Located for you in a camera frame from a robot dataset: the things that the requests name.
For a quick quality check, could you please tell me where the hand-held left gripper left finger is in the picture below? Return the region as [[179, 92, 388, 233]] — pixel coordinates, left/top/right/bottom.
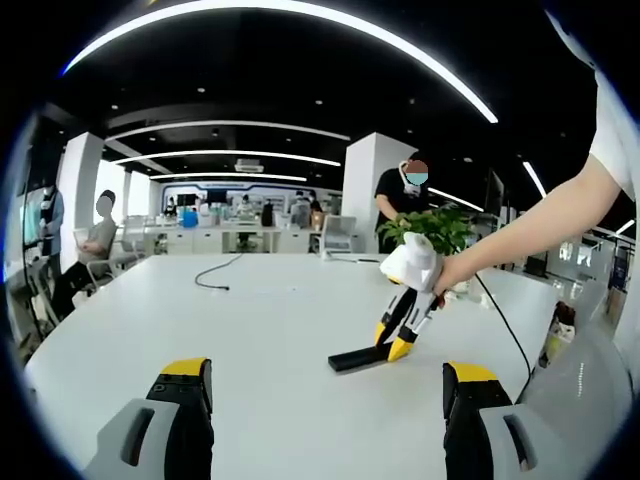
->
[[82, 357, 216, 480]]

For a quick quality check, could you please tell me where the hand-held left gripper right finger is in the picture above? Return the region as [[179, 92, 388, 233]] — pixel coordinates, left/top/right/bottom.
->
[[442, 360, 569, 480]]

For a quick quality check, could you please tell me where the black remote control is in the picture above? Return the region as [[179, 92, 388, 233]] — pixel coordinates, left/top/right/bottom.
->
[[327, 344, 401, 373]]

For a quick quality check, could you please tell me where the person's right hand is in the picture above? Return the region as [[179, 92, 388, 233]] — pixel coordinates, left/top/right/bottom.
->
[[432, 253, 479, 307]]

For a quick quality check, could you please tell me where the green potted plant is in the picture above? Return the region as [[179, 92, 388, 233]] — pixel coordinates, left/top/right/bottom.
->
[[375, 203, 477, 266]]

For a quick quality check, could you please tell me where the white office chair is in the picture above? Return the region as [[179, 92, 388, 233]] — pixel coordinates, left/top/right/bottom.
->
[[319, 214, 357, 255]]

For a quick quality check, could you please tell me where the grey mesh office chair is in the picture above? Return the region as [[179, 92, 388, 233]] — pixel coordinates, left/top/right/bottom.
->
[[517, 319, 634, 480]]

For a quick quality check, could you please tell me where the brown white bag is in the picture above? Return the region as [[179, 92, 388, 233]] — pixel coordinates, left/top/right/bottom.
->
[[542, 299, 579, 369]]

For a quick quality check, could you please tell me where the long white counter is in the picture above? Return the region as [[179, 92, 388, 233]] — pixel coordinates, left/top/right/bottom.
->
[[144, 224, 321, 255]]

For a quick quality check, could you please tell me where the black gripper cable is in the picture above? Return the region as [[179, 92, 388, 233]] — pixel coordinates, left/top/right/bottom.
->
[[473, 272, 534, 399]]

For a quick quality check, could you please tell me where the black power cable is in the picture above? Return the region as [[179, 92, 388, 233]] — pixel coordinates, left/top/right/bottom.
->
[[194, 253, 245, 291]]

